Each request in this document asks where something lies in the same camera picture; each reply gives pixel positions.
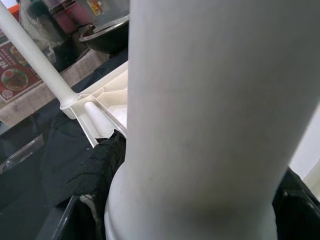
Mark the black tablecloth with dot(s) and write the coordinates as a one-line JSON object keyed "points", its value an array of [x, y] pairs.
{"points": [[25, 187]]}

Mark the white plastic table leg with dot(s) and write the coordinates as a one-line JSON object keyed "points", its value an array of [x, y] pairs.
{"points": [[37, 55], [96, 117], [212, 100]]}

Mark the black wok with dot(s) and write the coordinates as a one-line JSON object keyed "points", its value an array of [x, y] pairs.
{"points": [[107, 37]]}

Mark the red printed carton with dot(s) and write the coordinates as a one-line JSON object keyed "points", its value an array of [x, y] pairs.
{"points": [[15, 75]]}

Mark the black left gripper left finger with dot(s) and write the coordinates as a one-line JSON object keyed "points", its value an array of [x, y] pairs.
{"points": [[87, 180]]}

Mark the purple plastic cup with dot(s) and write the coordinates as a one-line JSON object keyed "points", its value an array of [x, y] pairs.
{"points": [[65, 22], [81, 12]]}

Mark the clear tape strip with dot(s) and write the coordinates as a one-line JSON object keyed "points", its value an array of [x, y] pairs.
{"points": [[22, 152]]}

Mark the clear plastic storage box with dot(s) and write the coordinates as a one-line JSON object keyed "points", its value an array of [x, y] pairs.
{"points": [[117, 10]]}

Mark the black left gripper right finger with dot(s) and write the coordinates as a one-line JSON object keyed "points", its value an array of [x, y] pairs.
{"points": [[297, 215]]}

